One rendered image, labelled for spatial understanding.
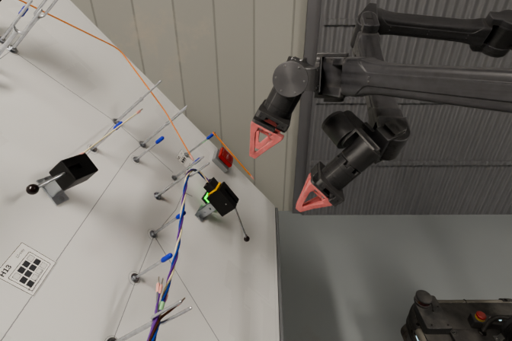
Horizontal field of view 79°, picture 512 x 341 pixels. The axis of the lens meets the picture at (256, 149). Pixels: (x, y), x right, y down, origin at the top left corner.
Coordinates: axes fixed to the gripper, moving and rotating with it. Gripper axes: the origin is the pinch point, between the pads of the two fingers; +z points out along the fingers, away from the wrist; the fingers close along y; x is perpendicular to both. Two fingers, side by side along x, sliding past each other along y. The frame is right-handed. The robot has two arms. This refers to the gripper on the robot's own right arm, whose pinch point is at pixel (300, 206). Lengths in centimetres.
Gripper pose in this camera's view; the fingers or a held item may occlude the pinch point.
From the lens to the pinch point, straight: 69.7
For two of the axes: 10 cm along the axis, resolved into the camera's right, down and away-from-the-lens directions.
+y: -1.6, 3.2, -9.3
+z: -6.5, 6.7, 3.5
